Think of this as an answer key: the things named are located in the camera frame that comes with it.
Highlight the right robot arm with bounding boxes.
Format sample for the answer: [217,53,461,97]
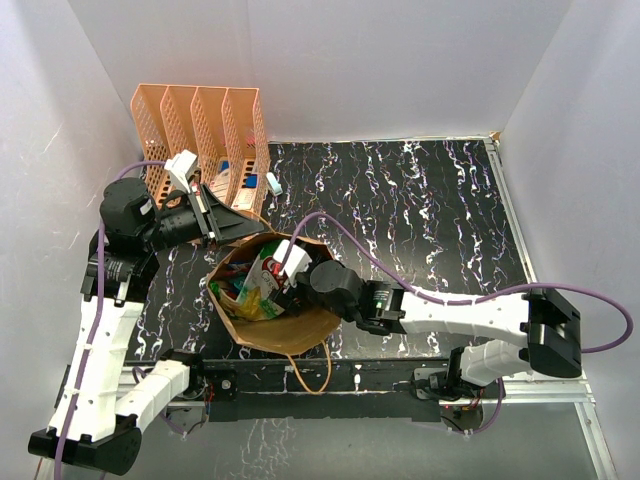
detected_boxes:
[269,260,582,400]

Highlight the small white blue stapler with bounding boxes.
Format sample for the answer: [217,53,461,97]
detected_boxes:
[265,172,283,197]

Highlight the aluminium table frame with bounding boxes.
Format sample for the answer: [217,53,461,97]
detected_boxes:
[54,130,619,480]

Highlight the white label cards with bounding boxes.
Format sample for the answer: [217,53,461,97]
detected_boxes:
[202,157,261,213]

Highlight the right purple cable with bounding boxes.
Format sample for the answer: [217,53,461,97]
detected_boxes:
[272,212,635,354]

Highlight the green Chuba chips bag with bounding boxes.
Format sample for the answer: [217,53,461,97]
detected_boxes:
[235,240,284,322]

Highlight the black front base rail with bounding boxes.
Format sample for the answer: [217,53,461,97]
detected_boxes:
[204,358,445,422]

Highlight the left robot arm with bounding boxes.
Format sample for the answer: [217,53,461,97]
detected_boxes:
[28,178,264,478]

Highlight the brown paper bag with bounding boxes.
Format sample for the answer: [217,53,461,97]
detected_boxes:
[206,209,346,396]

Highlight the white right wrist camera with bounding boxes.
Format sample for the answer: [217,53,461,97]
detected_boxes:
[273,240,311,287]

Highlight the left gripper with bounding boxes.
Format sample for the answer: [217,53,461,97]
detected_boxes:
[140,182,264,251]

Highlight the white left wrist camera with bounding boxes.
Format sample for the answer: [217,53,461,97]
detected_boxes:
[164,149,198,193]

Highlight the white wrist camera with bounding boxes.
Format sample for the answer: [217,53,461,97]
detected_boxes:
[273,240,311,287]
[164,149,198,193]

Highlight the orange plastic file organizer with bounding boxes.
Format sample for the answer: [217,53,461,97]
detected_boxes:
[130,83,271,215]

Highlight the snack packets inside bag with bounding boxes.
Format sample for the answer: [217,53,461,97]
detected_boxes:
[209,255,262,309]

